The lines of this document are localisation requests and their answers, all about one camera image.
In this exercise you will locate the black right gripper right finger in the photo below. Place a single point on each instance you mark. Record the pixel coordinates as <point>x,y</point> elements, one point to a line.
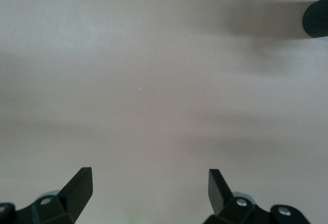
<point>230,208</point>

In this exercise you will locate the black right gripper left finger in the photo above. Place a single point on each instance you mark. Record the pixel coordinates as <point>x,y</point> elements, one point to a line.
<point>66,203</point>

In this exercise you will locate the black ribbed cylinder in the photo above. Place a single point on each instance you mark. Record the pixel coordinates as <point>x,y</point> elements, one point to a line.
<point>317,19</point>

